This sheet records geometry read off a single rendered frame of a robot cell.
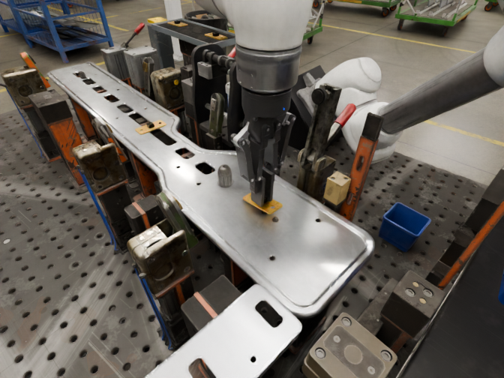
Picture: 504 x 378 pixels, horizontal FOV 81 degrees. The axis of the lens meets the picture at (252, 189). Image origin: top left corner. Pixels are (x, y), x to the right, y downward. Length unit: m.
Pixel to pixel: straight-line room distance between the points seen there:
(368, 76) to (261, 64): 0.79
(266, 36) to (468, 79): 0.59
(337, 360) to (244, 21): 0.41
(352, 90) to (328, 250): 0.74
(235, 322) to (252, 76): 0.35
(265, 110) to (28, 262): 0.86
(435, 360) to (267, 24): 0.45
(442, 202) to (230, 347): 0.97
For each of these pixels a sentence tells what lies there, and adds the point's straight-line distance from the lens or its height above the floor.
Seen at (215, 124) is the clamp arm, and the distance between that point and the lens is 0.84.
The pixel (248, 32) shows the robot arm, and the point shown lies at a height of 1.34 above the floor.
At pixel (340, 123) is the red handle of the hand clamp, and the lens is 0.67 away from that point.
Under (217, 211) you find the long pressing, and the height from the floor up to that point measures 1.00.
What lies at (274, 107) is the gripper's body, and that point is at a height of 1.24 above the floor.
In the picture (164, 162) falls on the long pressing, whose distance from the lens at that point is 0.76.
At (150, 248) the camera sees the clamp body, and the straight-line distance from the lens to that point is 0.51.
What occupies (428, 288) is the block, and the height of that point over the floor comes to 1.08.
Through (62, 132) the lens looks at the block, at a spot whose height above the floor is 0.93.
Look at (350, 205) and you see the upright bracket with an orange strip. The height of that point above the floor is 0.99.
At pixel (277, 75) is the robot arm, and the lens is 0.42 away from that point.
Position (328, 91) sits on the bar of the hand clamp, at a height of 1.21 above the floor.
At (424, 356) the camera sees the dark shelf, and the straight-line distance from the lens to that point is 0.47.
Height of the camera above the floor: 1.43
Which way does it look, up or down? 41 degrees down
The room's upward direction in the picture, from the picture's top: straight up
